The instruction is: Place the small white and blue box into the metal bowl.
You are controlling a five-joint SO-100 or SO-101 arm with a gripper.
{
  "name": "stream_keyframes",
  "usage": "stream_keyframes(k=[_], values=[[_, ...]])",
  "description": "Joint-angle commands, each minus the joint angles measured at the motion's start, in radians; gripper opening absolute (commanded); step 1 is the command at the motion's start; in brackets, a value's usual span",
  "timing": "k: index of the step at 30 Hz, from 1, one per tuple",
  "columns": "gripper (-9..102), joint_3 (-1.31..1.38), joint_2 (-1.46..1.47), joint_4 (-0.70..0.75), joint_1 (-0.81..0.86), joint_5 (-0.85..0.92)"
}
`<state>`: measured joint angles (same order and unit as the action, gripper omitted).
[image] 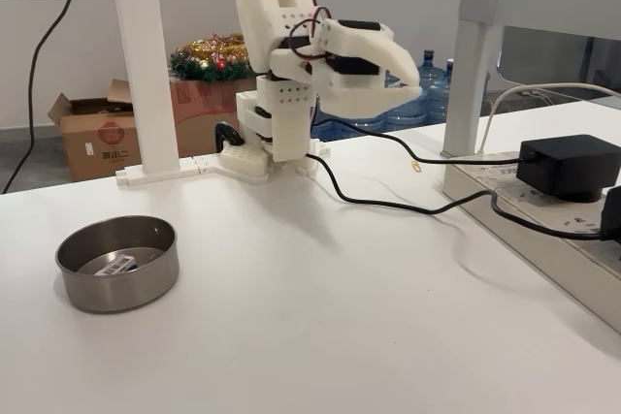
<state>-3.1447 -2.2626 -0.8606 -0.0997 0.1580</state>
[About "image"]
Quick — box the small white and blue box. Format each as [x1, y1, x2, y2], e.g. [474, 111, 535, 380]
[94, 251, 140, 276]

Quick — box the reddish cardboard box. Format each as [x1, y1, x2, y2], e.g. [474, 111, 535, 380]
[169, 77, 259, 157]

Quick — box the open brown cardboard box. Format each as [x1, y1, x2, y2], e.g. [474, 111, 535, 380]
[47, 78, 145, 183]

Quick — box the round metal bowl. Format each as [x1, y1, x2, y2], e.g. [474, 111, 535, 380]
[54, 214, 180, 314]

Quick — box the blue water jug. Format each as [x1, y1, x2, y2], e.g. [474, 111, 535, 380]
[441, 57, 458, 96]
[310, 111, 389, 142]
[416, 48, 450, 122]
[385, 69, 429, 132]

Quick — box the grey desk riser shelf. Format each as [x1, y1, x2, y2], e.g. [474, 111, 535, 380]
[441, 0, 621, 158]

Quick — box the green tinsel wreath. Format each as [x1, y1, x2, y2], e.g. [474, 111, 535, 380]
[169, 31, 256, 85]

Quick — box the black table clamp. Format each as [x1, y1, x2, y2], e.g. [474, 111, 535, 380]
[214, 120, 245, 148]

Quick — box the white power strip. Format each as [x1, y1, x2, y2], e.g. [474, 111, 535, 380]
[443, 149, 621, 334]

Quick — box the black power adapter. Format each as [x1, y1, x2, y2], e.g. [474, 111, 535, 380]
[514, 134, 618, 205]

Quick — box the black plug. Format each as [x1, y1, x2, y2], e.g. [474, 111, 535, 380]
[600, 184, 621, 241]

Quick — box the red black servo cable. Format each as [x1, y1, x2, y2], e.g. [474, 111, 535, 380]
[287, 6, 336, 64]

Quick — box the black power cable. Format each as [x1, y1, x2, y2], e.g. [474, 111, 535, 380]
[310, 115, 538, 166]

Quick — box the white charging cable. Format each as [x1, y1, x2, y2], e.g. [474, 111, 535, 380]
[474, 82, 621, 156]

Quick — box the white stand post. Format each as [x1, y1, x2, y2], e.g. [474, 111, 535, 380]
[107, 0, 229, 187]

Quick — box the black hanging cable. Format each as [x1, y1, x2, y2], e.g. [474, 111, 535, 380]
[1, 0, 76, 195]

